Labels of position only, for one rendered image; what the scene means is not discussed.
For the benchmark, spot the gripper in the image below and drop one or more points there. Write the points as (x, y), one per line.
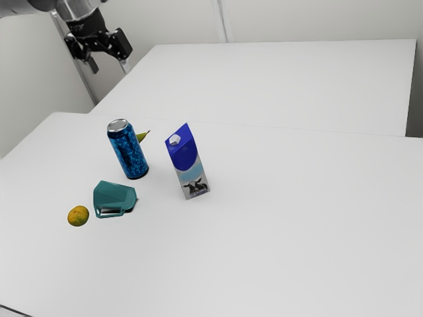
(88, 29)

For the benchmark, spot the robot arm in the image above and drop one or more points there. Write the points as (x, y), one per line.
(71, 7)

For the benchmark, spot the teal faceted mug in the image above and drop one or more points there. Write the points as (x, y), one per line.
(112, 195)

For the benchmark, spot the green pear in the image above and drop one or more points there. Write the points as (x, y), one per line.
(142, 136)

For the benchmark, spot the blue patterned drink can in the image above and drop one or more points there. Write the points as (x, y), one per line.
(128, 151)

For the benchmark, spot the blue and white milk carton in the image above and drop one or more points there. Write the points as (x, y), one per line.
(187, 163)

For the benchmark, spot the orange fruit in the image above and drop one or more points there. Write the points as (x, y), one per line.
(78, 216)

